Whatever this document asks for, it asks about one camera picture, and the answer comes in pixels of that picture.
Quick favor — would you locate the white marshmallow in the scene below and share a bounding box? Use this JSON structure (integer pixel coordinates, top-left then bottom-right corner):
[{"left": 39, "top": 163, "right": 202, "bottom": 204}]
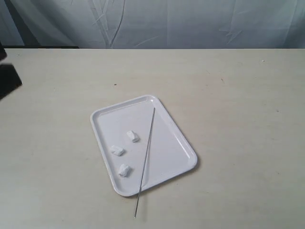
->
[
  {"left": 118, "top": 164, "right": 132, "bottom": 177},
  {"left": 110, "top": 145, "right": 125, "bottom": 156},
  {"left": 126, "top": 130, "right": 139, "bottom": 143}
]

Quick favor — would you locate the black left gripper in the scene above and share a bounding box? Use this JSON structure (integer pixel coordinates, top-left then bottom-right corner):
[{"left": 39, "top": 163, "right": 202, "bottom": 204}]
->
[{"left": 0, "top": 44, "right": 22, "bottom": 100}]

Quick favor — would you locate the white plastic tray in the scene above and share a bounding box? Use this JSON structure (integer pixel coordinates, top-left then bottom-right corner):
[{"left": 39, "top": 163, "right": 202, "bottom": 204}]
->
[{"left": 91, "top": 95, "right": 197, "bottom": 197}]

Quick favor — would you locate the grey wrinkled backdrop cloth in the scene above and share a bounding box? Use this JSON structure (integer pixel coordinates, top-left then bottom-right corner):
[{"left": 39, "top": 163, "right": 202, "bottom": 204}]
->
[{"left": 0, "top": 0, "right": 305, "bottom": 49}]

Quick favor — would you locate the thin metal skewer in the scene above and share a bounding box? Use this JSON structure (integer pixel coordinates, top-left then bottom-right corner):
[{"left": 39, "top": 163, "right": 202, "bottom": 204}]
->
[{"left": 133, "top": 107, "right": 155, "bottom": 219}]

